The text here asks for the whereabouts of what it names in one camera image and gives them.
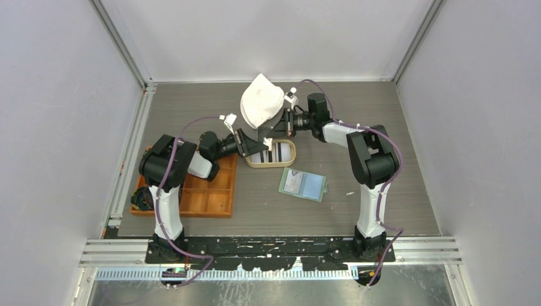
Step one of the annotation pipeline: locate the aluminium frame rail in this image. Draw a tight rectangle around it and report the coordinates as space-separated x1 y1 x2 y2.
79 236 462 266

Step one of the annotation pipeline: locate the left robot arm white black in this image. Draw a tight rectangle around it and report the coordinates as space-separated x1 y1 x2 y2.
139 129 272 263

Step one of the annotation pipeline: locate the white patterned credit card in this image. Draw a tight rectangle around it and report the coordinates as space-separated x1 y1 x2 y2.
283 170 303 194

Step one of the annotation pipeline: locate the white folded cloth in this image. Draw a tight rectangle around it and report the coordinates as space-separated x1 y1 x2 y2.
240 73 285 129

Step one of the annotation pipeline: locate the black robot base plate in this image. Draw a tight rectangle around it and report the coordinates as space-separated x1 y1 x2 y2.
145 236 395 272

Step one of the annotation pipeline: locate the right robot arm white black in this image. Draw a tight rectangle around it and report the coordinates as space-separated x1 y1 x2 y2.
258 92 403 262

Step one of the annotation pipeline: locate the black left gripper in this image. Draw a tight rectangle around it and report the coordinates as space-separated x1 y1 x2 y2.
213 129 268 161

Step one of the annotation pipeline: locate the green card holder wallet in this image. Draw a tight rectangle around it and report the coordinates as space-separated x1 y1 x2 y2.
278 168 327 202

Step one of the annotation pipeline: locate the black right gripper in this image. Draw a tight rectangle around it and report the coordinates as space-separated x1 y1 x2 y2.
266 109 315 140

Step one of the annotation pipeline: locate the silver credit card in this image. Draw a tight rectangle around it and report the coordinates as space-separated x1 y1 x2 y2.
279 143 292 163

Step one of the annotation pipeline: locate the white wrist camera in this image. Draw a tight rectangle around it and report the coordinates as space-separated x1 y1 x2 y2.
284 87 298 109
219 113 237 133

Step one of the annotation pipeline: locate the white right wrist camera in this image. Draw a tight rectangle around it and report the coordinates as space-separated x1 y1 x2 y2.
284 87 298 109

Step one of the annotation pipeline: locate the dark coiled strap bundle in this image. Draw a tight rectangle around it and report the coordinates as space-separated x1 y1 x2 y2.
130 187 156 212

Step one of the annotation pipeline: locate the beige oval card tray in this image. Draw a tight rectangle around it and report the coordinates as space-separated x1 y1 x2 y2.
246 139 296 168

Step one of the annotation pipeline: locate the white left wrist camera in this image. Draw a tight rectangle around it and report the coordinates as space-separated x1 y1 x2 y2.
219 113 237 133

